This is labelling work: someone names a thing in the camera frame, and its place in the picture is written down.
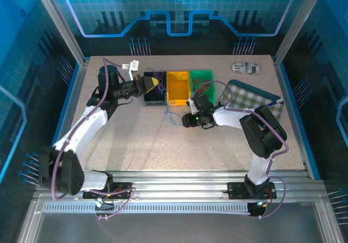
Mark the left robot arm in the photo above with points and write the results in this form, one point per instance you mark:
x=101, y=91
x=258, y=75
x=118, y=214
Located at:
x=81, y=129

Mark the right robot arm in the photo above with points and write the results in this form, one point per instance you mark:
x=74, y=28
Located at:
x=228, y=118

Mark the black plastic bin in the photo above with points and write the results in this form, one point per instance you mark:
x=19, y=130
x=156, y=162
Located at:
x=153, y=97

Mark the yellow plastic bin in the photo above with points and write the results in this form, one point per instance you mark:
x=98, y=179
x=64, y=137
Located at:
x=178, y=86

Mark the green plastic bin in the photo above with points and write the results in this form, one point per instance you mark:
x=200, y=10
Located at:
x=210, y=75

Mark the green white checked cloth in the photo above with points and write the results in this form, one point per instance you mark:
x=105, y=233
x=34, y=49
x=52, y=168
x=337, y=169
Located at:
x=244, y=97

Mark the checkered cloth tray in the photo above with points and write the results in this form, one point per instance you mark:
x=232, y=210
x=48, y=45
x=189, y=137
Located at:
x=236, y=83

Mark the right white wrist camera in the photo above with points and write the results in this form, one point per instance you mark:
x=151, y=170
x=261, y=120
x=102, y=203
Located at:
x=192, y=105

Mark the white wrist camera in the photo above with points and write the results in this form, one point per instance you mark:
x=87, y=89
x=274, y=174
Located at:
x=192, y=105
x=131, y=67

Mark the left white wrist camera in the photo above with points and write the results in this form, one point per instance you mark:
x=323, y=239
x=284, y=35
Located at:
x=131, y=67

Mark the aluminium frame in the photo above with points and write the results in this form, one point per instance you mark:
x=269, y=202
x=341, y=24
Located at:
x=176, y=177

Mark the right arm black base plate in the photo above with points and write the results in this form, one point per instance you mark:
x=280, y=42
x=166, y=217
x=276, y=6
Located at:
x=235, y=190

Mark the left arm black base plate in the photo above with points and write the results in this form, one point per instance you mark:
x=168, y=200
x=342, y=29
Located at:
x=122, y=186

